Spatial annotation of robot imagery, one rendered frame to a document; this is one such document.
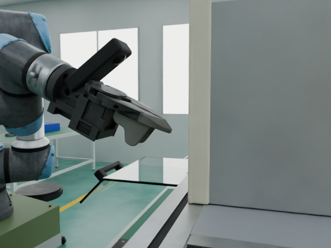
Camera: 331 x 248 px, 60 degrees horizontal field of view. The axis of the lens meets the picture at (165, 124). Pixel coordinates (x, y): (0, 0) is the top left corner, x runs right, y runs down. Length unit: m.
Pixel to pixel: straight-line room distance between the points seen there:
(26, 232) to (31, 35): 0.60
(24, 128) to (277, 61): 0.50
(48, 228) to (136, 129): 0.73
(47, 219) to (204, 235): 0.90
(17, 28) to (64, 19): 5.59
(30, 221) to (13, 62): 0.62
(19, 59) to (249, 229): 0.44
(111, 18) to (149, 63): 1.18
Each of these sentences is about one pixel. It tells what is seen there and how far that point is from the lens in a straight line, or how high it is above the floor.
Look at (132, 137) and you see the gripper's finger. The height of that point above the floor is 1.17.
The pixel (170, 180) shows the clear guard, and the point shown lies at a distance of 0.57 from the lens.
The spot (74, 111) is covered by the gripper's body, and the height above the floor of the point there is 1.20.
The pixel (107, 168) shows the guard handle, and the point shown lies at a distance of 0.72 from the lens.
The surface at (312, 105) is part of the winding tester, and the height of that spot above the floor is 1.22.
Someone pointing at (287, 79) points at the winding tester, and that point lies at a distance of 0.29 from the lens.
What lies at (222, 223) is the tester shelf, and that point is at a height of 1.11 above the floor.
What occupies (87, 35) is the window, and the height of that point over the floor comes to 2.53.
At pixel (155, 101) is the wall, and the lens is 5.40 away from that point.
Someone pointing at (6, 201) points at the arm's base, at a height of 0.90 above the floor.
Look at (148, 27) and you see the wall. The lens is 5.62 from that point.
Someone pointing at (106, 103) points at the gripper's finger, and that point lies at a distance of 0.44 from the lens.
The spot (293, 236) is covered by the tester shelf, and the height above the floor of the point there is 1.11.
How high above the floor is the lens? 1.22
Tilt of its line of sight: 4 degrees down
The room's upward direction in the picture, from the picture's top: straight up
